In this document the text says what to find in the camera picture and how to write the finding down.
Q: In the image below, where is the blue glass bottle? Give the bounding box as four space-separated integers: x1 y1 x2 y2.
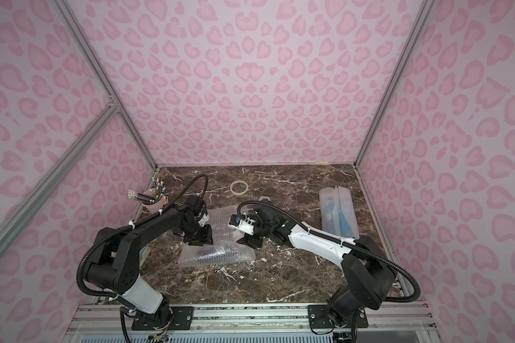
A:
320 201 338 234

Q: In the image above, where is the beige masking tape roll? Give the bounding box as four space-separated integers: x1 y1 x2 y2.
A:
230 180 249 197

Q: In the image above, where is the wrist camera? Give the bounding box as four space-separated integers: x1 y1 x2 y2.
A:
198 214 210 227
227 214 256 236

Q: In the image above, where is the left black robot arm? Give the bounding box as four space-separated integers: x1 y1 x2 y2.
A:
76 174 213 330

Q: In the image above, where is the pink pen cup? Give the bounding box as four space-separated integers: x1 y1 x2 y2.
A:
143 189 169 214

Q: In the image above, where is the blue bottle with label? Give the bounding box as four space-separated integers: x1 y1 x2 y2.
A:
340 205 359 238

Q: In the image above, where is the purple glass bottle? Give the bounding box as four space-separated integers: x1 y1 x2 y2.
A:
187 251 241 265

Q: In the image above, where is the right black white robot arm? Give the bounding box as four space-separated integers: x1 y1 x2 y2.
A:
228 200 421 327

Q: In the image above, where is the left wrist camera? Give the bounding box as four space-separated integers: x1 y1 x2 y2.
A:
198 214 210 227

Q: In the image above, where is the bubble wrap sheet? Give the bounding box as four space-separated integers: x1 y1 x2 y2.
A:
177 205 255 268
336 187 360 239
319 187 341 235

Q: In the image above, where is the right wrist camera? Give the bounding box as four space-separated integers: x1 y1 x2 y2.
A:
227 214 256 236

